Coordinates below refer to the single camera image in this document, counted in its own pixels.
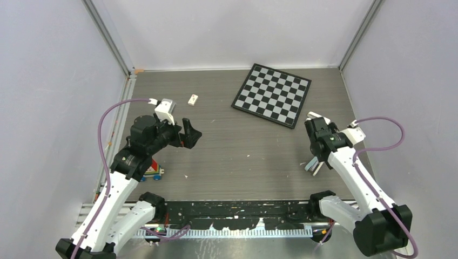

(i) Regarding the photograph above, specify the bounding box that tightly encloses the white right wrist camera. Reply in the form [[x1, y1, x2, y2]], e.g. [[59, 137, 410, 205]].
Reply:
[[341, 120, 366, 146]]

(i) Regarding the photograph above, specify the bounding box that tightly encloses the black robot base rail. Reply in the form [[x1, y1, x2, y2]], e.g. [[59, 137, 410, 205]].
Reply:
[[150, 200, 331, 230]]

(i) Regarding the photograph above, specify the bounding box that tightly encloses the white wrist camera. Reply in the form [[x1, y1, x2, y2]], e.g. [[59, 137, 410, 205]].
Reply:
[[341, 120, 366, 146], [154, 98, 176, 125]]

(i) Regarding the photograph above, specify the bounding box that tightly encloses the black white chessboard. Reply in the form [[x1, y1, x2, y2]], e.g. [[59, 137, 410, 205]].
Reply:
[[231, 63, 312, 129]]

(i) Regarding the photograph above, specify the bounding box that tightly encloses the light blue white stapler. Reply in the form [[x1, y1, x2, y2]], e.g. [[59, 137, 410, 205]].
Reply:
[[305, 156, 324, 176]]

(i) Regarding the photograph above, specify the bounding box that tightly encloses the aluminium corner post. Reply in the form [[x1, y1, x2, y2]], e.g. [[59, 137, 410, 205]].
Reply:
[[82, 0, 132, 77], [338, 0, 385, 72]]

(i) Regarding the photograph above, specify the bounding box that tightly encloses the colourful wooden toy car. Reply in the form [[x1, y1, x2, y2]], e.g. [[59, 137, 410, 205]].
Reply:
[[140, 159, 165, 182]]

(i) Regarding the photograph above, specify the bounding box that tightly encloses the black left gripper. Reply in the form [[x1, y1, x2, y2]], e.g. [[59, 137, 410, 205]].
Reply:
[[147, 114, 201, 155]]

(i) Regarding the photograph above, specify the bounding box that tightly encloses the right aluminium corner post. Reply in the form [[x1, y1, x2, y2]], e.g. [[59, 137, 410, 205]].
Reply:
[[338, 0, 385, 72]]

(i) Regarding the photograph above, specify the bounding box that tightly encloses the small white domino tile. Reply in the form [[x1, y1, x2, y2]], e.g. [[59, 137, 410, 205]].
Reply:
[[188, 94, 199, 106]]

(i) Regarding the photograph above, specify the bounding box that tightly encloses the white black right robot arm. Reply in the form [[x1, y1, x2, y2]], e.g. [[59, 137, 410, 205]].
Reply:
[[305, 112, 418, 258]]

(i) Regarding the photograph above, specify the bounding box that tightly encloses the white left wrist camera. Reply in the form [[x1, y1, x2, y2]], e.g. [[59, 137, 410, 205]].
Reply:
[[154, 98, 176, 125]]

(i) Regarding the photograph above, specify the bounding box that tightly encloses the left aluminium corner post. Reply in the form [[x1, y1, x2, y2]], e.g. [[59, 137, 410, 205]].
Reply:
[[82, 0, 132, 77]]

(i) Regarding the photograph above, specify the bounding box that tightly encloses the white staple box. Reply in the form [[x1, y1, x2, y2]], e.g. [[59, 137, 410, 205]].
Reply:
[[306, 111, 322, 120]]

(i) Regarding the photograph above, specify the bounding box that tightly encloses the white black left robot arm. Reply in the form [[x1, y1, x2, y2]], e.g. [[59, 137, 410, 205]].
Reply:
[[56, 115, 202, 258]]

